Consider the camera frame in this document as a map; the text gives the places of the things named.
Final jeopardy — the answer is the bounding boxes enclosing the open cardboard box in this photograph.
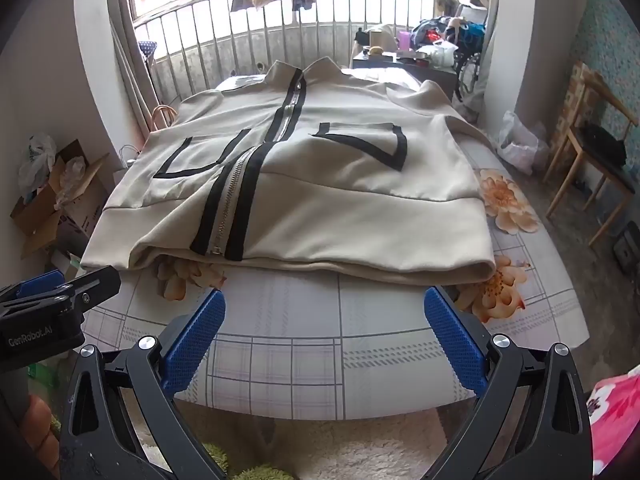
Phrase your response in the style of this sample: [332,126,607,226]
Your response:
[10,139,113,261]

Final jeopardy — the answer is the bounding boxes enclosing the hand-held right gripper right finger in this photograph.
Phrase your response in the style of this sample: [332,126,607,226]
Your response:
[422,287,596,480]

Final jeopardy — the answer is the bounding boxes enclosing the pile of colourful clothes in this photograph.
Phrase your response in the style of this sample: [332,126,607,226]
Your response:
[410,16,488,47]

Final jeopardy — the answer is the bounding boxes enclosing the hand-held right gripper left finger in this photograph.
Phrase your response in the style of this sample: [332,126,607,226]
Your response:
[59,289,228,480]

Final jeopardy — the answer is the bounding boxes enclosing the metal balcony railing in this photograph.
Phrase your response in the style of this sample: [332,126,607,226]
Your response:
[132,0,441,96]

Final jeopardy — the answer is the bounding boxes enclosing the wheelchair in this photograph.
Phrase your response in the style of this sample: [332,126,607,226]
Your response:
[455,50,483,96]

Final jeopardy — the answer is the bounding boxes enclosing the black bag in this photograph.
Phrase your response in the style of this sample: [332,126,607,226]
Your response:
[580,122,628,166]

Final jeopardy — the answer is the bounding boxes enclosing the grey window curtain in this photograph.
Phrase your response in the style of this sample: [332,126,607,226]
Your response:
[470,0,501,126]
[107,0,163,141]

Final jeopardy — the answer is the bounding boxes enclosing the green shaggy rug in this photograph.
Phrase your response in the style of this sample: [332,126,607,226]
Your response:
[200,440,296,480]

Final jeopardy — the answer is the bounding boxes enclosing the beige zip jacket black trim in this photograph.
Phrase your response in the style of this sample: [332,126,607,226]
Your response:
[80,59,497,283]

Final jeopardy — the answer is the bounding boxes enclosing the grey cabinet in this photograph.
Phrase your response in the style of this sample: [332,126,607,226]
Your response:
[351,50,458,103]

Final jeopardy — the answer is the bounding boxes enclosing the beige bag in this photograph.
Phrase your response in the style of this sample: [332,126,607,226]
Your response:
[367,24,396,52]

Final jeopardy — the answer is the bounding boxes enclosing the pink floral blanket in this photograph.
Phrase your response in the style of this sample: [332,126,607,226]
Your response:
[587,362,640,478]

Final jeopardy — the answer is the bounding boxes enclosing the floral patterned wall panel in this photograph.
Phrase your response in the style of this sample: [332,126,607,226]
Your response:
[570,0,640,161]

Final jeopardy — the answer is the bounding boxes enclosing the white plastic bag green print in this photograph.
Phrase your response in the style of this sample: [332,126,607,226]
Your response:
[19,132,58,198]

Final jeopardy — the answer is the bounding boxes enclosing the person's left hand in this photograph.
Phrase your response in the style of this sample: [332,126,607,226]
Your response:
[25,394,62,480]

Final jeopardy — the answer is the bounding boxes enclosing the green plastic bottle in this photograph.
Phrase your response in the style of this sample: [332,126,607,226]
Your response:
[27,362,61,391]

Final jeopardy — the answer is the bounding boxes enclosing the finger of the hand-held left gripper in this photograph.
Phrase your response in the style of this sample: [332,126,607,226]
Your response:
[0,265,122,319]
[0,269,67,304]

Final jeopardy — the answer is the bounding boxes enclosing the wooden chair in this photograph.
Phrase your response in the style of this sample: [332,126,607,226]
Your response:
[545,62,640,246]

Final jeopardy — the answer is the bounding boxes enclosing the crumpled clear plastic wrap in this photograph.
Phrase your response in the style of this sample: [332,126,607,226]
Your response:
[57,156,88,201]

